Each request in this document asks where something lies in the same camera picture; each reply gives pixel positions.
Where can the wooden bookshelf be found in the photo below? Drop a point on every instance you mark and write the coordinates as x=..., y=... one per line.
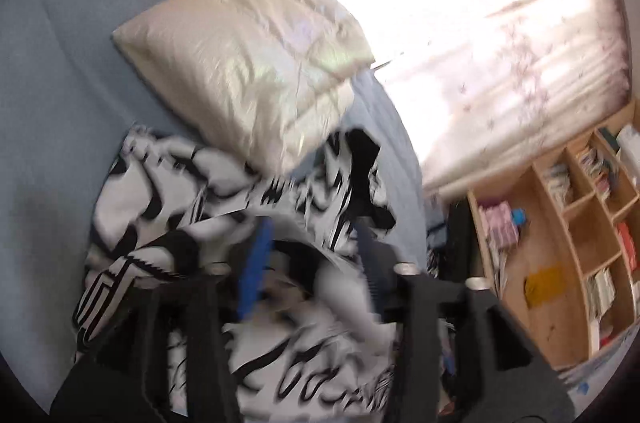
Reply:
x=555, y=318

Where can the red book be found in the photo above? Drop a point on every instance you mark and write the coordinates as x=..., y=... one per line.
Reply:
x=627, y=249

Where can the cream shiny puffer jacket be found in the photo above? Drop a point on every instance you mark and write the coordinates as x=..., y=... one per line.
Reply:
x=240, y=68

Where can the blue bed blanket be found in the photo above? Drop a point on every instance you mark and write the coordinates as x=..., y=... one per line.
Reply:
x=60, y=53

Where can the pink drawer organizer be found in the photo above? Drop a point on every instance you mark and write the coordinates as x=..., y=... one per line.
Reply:
x=499, y=225

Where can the row of books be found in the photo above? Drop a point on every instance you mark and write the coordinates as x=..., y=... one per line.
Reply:
x=557, y=184
x=596, y=170
x=600, y=294

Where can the sheer white patterned curtain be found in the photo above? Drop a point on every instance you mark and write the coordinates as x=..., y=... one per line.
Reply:
x=500, y=53

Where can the small blue toy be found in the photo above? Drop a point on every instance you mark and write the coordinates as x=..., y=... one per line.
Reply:
x=519, y=218

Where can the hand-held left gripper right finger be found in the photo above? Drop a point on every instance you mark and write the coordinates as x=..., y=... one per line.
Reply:
x=374, y=270

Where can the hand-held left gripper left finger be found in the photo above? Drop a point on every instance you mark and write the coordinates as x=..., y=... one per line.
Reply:
x=256, y=268

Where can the white black printed hooded jacket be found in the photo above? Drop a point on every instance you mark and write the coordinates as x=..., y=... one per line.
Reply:
x=150, y=203

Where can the black white patterned cloth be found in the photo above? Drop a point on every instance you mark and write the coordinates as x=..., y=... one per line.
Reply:
x=457, y=233

